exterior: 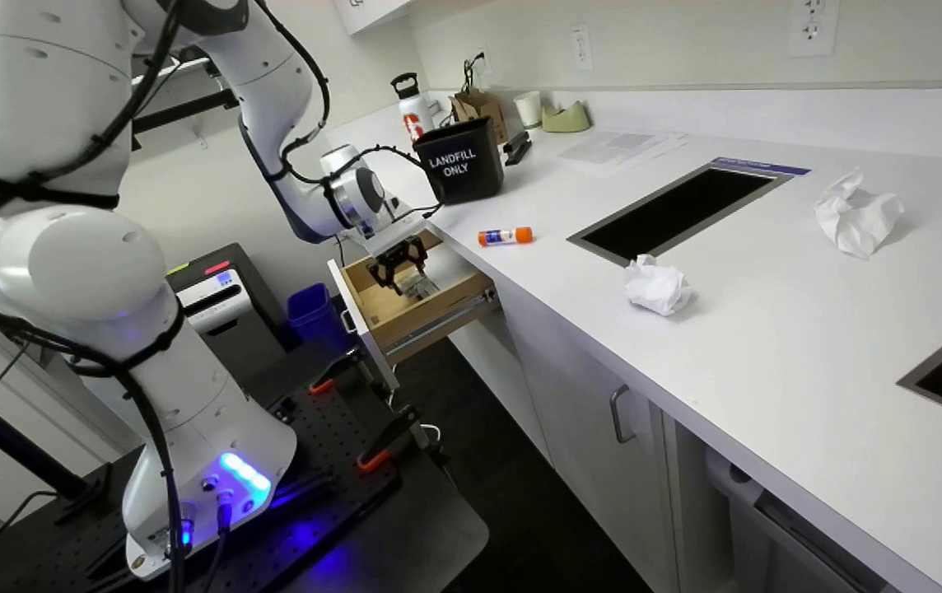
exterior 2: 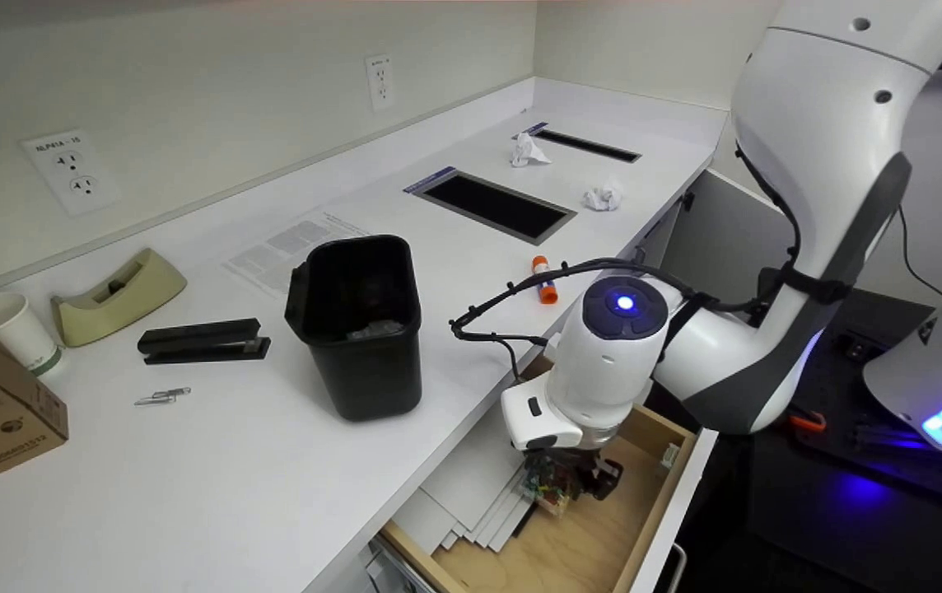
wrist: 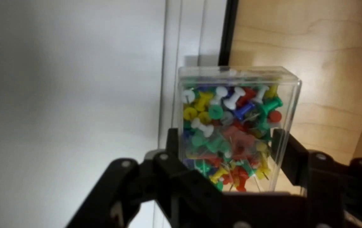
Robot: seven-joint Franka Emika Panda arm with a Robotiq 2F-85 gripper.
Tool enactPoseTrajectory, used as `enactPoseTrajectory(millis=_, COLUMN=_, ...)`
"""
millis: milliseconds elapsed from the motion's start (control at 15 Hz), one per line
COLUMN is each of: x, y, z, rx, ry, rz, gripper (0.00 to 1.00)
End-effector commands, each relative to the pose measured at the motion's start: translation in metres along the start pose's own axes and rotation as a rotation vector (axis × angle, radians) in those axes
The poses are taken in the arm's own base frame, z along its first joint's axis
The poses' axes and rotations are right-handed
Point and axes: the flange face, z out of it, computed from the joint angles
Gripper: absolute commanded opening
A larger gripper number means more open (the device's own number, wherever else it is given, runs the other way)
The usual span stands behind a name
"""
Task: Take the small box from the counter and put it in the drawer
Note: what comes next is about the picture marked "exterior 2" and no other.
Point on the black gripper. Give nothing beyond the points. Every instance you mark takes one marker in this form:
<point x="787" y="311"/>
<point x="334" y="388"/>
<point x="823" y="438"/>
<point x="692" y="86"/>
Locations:
<point x="572" y="465"/>

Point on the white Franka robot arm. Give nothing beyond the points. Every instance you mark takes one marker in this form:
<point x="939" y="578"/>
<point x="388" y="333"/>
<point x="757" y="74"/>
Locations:
<point x="823" y="166"/>

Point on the open wooden drawer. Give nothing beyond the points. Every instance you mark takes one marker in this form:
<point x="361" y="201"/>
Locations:
<point x="605" y="548"/>

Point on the white paper stack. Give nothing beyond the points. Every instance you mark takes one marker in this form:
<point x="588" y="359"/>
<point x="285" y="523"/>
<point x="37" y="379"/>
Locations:
<point x="473" y="497"/>

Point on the orange glue stick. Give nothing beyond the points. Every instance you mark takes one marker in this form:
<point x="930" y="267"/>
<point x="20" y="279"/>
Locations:
<point x="542" y="293"/>

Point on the black landfill bin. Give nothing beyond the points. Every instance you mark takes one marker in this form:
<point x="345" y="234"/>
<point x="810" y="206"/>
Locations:
<point x="361" y="352"/>

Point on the black breadboard robot table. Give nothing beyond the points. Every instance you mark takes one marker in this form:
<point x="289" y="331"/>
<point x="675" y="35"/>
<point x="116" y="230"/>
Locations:
<point x="823" y="514"/>

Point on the white cabinet door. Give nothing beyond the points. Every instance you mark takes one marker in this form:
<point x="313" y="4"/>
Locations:
<point x="704" y="234"/>

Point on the printed paper sheet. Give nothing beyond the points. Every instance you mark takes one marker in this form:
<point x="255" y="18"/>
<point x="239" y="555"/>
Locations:
<point x="285" y="253"/>

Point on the black stapler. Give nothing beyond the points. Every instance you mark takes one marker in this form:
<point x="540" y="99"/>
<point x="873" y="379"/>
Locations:
<point x="202" y="342"/>

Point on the strip of metal staples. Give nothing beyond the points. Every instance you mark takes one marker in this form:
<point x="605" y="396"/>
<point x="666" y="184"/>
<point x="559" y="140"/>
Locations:
<point x="162" y="396"/>

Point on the beige tape dispenser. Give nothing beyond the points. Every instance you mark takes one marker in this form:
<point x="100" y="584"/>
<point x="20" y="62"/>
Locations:
<point x="114" y="302"/>

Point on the white paper cup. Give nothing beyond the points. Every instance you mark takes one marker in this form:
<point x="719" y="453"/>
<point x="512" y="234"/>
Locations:
<point x="16" y="331"/>

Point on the white double wall outlet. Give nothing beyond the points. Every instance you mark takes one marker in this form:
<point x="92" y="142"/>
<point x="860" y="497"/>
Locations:
<point x="381" y="84"/>

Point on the white quad wall outlet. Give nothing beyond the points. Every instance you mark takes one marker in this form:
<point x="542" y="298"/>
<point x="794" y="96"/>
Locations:
<point x="70" y="169"/>

